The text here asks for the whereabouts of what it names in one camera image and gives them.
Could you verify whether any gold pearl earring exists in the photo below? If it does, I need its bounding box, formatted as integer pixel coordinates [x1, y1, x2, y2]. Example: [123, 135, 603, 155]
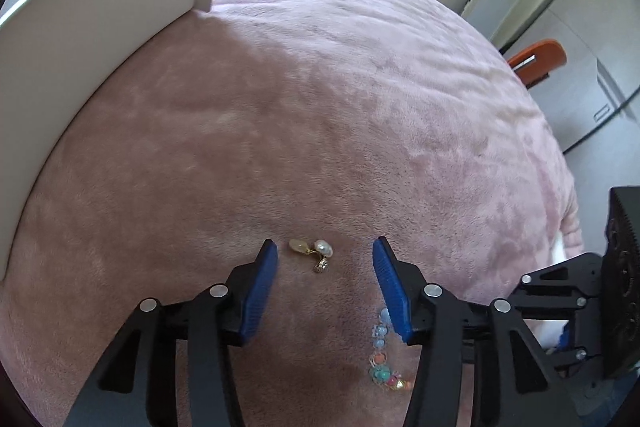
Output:
[288, 236, 335, 275]

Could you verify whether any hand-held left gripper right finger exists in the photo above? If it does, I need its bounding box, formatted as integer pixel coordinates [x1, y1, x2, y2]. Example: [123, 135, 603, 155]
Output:
[372, 236, 584, 427]

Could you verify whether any colourful bead bracelet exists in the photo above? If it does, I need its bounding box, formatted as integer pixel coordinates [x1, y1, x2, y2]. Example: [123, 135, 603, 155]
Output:
[368, 307, 414, 392]

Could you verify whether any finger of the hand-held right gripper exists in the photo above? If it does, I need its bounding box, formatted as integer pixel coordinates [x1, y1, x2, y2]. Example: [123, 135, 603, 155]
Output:
[509, 252, 607, 324]
[546, 311, 607, 379]

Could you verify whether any pink plush blanket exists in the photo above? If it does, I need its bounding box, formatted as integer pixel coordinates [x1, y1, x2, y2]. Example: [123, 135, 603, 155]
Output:
[0, 0, 584, 427]

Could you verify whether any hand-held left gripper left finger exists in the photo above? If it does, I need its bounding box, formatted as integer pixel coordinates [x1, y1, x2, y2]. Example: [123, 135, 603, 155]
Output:
[62, 238, 279, 427]

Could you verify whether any white wardrobe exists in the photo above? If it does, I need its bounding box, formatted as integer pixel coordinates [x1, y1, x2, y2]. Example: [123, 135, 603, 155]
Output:
[547, 0, 640, 154]

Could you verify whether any white bed sheet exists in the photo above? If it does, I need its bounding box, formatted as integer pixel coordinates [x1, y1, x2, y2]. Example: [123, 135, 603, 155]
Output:
[551, 227, 585, 260]

